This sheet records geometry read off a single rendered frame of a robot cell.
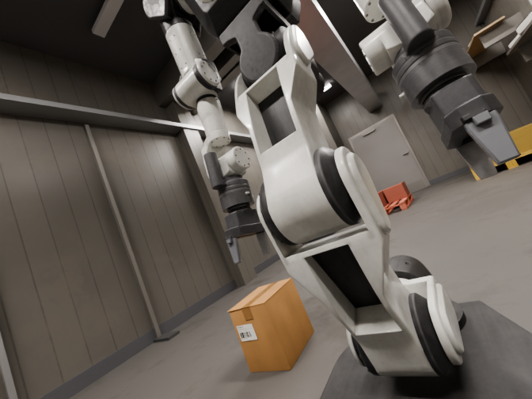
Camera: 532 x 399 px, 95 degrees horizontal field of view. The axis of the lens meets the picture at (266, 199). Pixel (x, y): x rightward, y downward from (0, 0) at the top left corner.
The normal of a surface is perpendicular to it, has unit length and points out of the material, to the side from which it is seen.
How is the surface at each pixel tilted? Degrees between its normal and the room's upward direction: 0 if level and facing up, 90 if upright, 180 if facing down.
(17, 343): 90
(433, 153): 90
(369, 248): 101
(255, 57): 90
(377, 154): 90
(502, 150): 78
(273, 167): 67
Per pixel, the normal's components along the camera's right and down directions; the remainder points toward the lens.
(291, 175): -0.65, -0.26
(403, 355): -0.40, 0.37
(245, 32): -0.54, 0.12
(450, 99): -0.55, -0.09
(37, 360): 0.75, -0.39
